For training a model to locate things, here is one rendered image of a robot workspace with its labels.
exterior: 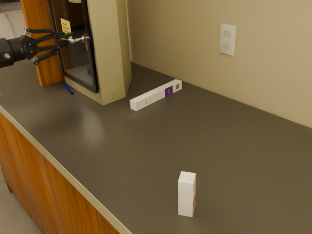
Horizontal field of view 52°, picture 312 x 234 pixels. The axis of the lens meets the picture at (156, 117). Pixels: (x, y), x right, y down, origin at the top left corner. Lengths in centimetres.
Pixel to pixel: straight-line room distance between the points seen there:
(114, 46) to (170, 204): 67
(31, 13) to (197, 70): 74
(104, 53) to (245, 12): 53
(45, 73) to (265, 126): 98
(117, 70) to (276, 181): 72
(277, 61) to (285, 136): 27
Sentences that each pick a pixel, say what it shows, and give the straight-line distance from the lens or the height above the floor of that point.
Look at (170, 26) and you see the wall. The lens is 150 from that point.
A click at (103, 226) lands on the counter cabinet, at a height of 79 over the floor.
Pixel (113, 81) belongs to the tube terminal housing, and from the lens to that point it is 127.
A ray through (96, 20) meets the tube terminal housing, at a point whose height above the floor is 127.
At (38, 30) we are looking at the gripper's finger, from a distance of 120.
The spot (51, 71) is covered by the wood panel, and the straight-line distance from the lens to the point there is 155.
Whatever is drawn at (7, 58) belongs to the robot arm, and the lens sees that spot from 114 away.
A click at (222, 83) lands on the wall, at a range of 135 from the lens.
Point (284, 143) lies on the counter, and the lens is 106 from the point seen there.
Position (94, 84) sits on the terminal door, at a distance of 125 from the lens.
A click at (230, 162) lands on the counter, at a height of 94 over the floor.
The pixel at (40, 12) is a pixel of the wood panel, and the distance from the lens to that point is 149.
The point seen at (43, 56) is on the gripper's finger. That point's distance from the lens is 122.
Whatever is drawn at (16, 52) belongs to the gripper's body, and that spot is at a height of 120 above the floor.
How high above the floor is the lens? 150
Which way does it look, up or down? 29 degrees down
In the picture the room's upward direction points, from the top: 3 degrees counter-clockwise
